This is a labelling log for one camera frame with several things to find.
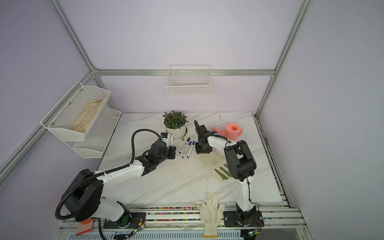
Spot white knit glove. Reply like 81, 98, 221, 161
195, 192, 225, 238

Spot red rubber glove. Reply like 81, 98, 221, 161
76, 219, 94, 237

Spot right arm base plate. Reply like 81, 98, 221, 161
224, 211, 265, 228

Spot potted green plant white pot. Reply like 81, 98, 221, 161
163, 110, 188, 139

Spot upper white mesh shelf basket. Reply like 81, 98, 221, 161
40, 82, 110, 142

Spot pink watering can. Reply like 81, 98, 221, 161
213, 123, 244, 141

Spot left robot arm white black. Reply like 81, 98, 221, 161
55, 139, 176, 226

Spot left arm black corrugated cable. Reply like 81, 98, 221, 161
54, 128, 163, 240

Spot beige cloth in basket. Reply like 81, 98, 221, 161
70, 98, 106, 134

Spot whiteboard marker black end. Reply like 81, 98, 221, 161
179, 138, 191, 154

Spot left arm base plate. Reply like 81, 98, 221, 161
103, 212, 147, 229

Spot beige glove green fingers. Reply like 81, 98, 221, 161
196, 150, 232, 182

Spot lower white mesh shelf basket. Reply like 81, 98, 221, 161
73, 107, 122, 159

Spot white wire wall basket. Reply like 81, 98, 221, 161
166, 65, 211, 97

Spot white mesh shelf basket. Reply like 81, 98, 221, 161
73, 107, 122, 159
40, 82, 110, 142

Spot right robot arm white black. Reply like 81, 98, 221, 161
194, 121, 258, 218

